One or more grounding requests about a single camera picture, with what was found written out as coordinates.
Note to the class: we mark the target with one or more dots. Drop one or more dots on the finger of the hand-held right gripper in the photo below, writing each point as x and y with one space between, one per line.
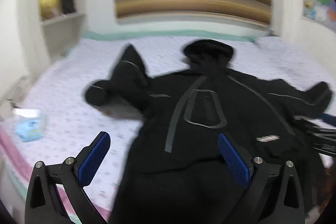
328 118

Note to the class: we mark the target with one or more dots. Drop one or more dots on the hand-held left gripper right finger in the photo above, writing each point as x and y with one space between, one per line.
235 161

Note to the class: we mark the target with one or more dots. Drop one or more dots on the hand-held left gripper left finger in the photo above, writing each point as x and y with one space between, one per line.
93 158

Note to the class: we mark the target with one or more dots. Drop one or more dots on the black hooded jacket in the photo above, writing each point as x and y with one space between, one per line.
204 87

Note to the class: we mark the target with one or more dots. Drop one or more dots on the blue tissue packet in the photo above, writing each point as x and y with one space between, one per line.
30 128

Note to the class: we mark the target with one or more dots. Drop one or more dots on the pink under sheet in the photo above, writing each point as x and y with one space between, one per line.
15 153

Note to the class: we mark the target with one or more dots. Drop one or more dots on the bed with floral sheet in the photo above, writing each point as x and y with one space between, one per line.
78 77

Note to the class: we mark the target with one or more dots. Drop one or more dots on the small black box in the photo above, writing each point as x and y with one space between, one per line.
68 5

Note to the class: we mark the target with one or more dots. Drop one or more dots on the yellow ball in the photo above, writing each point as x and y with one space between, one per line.
48 3

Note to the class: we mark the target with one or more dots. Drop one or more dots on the white wall shelf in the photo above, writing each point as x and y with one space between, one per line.
76 29

